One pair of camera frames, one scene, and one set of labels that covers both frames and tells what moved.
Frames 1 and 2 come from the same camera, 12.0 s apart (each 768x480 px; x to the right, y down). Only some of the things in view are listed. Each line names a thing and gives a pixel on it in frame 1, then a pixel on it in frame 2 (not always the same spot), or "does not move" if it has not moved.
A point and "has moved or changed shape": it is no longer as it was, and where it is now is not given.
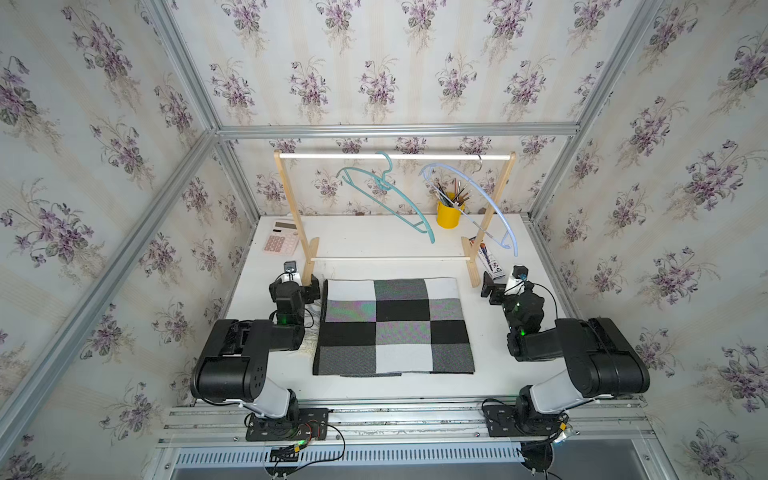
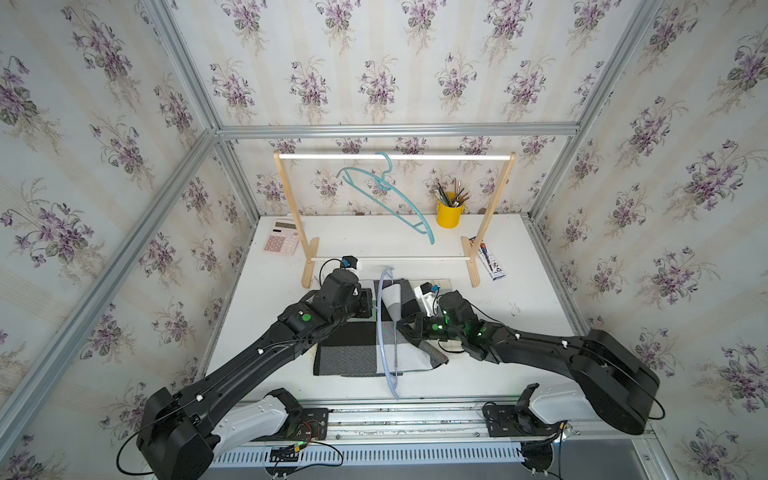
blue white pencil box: x=488 y=259 does not move
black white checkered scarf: x=390 y=327 has moved or changed shape
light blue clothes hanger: x=505 y=241 to x=389 y=269
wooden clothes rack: x=473 y=255 does not move
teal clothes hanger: x=421 y=225 to x=381 y=206
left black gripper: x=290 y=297 to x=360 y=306
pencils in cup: x=456 y=197 does not move
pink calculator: x=283 y=238 does not move
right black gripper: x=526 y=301 to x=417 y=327
